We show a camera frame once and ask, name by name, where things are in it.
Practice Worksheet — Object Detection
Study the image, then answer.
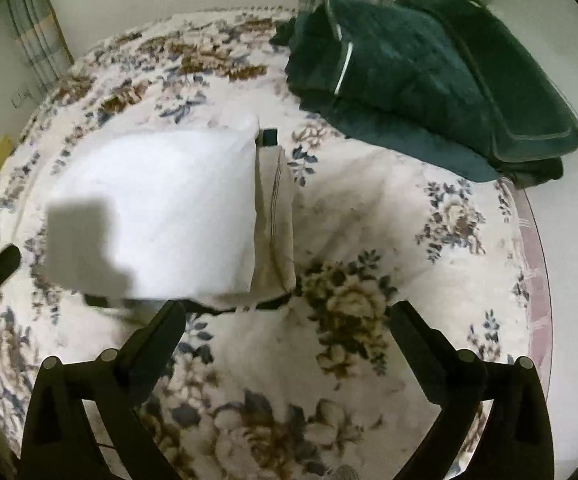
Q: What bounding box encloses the beige folded shirt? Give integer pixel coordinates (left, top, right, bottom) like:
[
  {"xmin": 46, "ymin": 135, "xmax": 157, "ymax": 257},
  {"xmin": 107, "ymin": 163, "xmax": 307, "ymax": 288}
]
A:
[{"xmin": 251, "ymin": 145, "xmax": 296, "ymax": 302}]

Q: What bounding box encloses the dark green pillow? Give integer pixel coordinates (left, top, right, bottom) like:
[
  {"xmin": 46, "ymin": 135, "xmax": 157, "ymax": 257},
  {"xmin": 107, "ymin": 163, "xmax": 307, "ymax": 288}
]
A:
[{"xmin": 400, "ymin": 0, "xmax": 578, "ymax": 164}]

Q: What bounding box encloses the left grey-green curtain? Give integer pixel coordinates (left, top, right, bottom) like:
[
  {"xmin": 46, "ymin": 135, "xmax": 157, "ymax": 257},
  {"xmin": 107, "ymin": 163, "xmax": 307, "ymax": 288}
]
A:
[{"xmin": 4, "ymin": 0, "xmax": 73, "ymax": 93}]

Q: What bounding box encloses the pink bed sheet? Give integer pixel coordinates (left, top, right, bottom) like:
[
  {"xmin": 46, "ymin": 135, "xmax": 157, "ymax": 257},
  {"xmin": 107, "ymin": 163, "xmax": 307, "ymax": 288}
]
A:
[{"xmin": 502, "ymin": 179, "xmax": 554, "ymax": 396}]

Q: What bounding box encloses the floral bed blanket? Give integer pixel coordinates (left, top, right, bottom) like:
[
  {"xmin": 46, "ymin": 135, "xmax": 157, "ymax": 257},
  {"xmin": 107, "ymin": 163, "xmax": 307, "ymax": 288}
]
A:
[{"xmin": 0, "ymin": 10, "xmax": 530, "ymax": 479}]

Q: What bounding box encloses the dark green folded quilt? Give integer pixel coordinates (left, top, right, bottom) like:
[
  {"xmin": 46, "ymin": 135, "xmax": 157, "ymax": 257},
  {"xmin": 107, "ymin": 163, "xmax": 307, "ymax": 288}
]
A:
[{"xmin": 269, "ymin": 0, "xmax": 566, "ymax": 187}]

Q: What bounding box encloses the white t-shirt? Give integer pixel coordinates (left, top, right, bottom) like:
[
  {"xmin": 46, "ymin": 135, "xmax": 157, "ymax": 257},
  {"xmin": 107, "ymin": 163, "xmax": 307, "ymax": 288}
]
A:
[{"xmin": 44, "ymin": 118, "xmax": 258, "ymax": 299}]

